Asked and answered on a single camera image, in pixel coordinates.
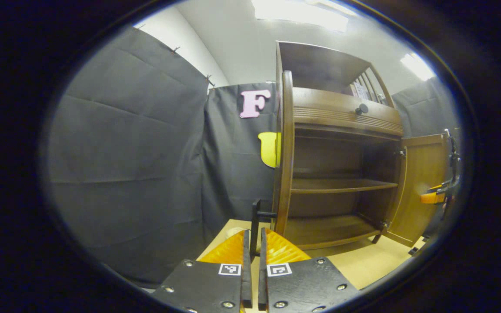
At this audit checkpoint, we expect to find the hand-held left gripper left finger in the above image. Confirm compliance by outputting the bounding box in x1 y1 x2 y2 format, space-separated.
151 230 253 313

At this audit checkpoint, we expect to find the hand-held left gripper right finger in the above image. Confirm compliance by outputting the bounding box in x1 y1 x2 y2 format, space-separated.
258 227 361 313

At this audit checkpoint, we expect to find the wooden shoe cabinet door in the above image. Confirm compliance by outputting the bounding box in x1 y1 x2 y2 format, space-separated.
383 134 450 247
250 70 295 257

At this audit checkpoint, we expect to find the wooden double-door shoe cabinet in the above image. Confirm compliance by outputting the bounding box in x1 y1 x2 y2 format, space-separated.
272 41 407 250

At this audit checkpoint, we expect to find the wooden inner cabinet shelf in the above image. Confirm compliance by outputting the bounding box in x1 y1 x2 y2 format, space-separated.
291 178 399 194

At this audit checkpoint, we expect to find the small rectangular ceiling light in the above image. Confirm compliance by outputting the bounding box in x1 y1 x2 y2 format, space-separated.
401 52 436 82

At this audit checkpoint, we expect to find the row of upright books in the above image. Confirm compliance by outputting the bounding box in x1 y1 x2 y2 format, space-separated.
350 80 386 103

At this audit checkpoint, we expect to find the wooden drawer with black knob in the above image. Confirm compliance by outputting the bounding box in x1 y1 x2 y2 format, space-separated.
293 87 404 137

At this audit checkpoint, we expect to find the black backdrop cloth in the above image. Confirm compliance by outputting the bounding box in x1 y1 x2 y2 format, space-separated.
48 26 460 285

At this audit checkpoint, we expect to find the large rectangular ceiling light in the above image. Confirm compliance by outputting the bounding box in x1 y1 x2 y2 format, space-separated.
250 0 349 32

